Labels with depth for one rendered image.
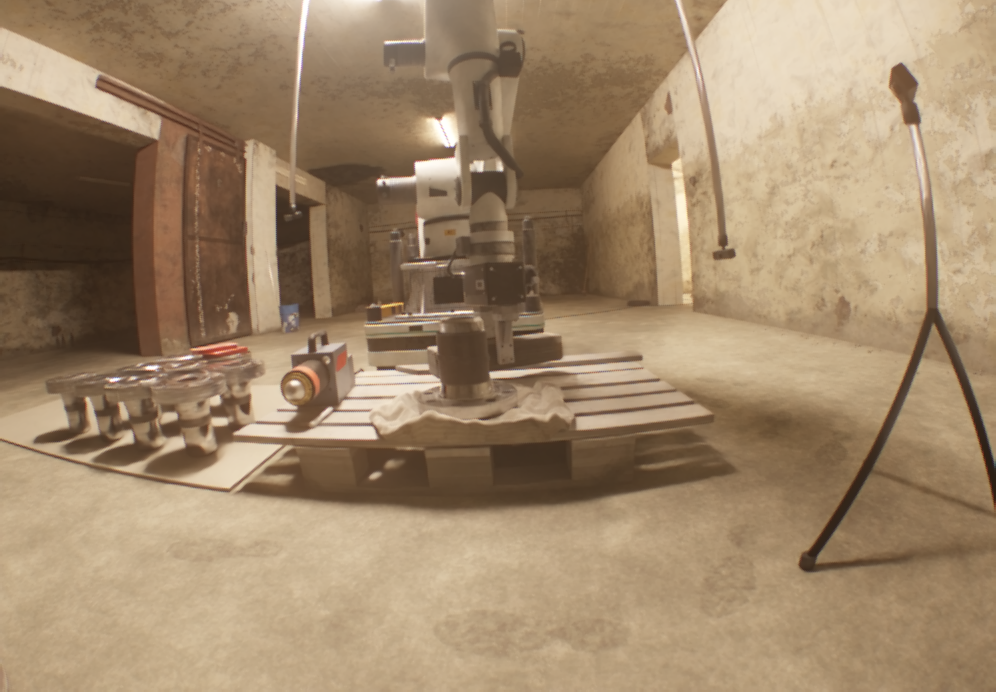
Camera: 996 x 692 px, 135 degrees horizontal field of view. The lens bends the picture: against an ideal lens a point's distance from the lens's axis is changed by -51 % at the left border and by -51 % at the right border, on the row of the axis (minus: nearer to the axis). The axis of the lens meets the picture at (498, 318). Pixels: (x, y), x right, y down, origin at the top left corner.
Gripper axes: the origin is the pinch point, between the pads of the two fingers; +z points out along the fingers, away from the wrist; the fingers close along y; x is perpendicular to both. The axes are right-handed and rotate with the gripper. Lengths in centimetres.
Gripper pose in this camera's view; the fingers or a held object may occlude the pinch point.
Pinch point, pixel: (496, 349)
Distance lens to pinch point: 140.3
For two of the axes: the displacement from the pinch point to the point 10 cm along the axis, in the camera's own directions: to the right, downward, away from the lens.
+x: 9.1, -1.0, 3.9
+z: 0.7, 9.9, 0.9
